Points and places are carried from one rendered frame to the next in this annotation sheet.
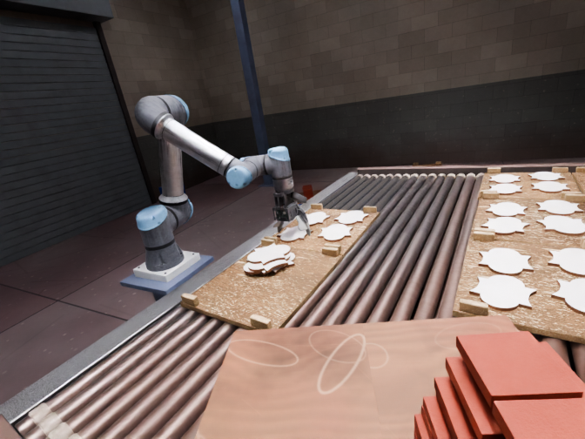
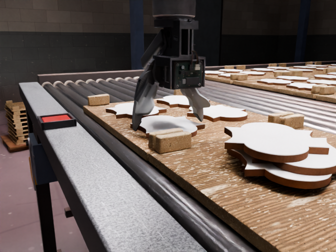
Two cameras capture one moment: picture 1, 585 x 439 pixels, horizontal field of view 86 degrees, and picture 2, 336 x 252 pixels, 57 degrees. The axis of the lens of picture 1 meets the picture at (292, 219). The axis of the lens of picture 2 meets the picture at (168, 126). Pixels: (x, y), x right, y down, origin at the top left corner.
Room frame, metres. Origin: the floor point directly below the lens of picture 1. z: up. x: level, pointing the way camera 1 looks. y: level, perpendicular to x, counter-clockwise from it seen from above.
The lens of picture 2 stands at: (0.92, 0.53, 1.11)
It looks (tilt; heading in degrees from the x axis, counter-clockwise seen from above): 15 degrees down; 296
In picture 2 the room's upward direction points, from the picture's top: straight up
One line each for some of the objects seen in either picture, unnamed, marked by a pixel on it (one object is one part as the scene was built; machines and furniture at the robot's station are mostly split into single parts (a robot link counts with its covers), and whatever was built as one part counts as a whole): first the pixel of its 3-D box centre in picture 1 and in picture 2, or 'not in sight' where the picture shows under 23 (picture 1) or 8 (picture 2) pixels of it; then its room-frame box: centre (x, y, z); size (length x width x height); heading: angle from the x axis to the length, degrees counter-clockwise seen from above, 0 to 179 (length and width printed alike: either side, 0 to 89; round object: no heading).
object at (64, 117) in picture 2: not in sight; (56, 121); (1.46, 0.02, 0.92); 0.06 x 0.06 x 0.01; 55
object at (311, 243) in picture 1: (324, 228); (176, 117); (1.22, -0.12, 0.93); 0.41 x 0.35 x 0.02; 145
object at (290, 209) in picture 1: (285, 204); (175, 55); (1.16, 0.02, 1.08); 0.09 x 0.08 x 0.12; 145
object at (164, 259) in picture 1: (162, 251); not in sight; (1.19, 0.55, 0.95); 0.15 x 0.15 x 0.10
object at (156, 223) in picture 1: (155, 225); not in sight; (1.20, 0.54, 1.07); 0.13 x 0.12 x 0.14; 163
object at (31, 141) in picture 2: not in sight; (48, 157); (1.63, -0.09, 0.77); 0.14 x 0.11 x 0.18; 145
